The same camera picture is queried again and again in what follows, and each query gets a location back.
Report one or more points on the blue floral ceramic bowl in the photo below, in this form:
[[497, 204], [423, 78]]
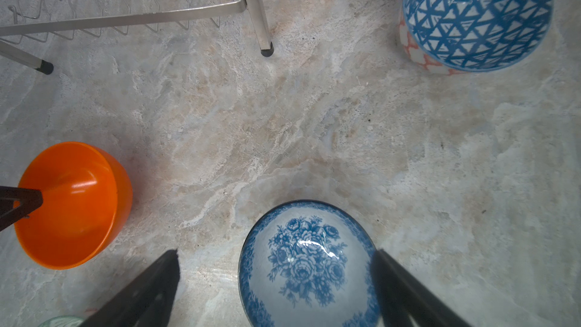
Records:
[[307, 263]]

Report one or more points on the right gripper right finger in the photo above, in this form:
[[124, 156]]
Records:
[[404, 301]]

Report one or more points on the blue triangle patterned bowl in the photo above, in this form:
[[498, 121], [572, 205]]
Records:
[[477, 35]]

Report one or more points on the steel two-tier dish rack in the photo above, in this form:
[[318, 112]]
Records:
[[38, 19]]

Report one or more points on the green patterned ceramic bowl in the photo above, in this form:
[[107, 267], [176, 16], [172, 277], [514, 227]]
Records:
[[63, 321]]

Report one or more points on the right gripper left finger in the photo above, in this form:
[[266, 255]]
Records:
[[147, 300]]

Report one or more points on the orange plastic bowl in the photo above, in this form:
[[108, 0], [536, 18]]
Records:
[[87, 198]]

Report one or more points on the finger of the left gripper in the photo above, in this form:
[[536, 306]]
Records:
[[17, 203]]

